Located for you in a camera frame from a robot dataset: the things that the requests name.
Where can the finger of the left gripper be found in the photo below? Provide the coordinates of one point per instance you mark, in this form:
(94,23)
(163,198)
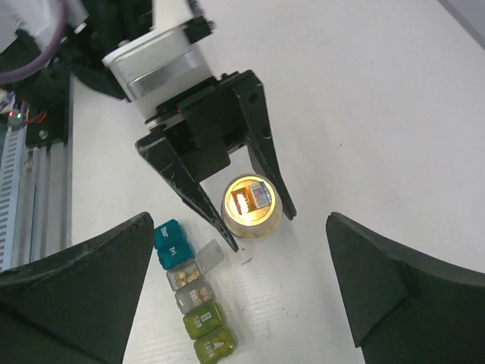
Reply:
(158,152)
(249,92)

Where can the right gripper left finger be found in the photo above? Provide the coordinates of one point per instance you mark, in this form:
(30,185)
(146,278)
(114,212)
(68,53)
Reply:
(77,305)

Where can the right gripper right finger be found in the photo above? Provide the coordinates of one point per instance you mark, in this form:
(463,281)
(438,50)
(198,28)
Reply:
(404,306)

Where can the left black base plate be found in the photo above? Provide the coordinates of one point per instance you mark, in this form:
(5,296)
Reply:
(47,93)

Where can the weekly pill organizer strip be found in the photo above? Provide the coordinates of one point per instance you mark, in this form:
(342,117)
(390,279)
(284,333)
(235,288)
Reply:
(186,272)

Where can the gold bottle cap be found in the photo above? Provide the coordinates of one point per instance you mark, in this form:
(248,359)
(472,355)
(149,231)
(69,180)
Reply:
(249,200)

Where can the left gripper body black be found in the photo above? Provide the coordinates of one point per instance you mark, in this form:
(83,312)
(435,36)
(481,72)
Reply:
(205,124)

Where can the white slotted cable duct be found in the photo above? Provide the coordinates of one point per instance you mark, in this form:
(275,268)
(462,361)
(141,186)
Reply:
(10,179)

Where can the clear bottle yellow capsules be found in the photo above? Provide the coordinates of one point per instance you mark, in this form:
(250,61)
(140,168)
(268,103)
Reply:
(258,231)

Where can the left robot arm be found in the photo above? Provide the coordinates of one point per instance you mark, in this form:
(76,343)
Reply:
(78,33)

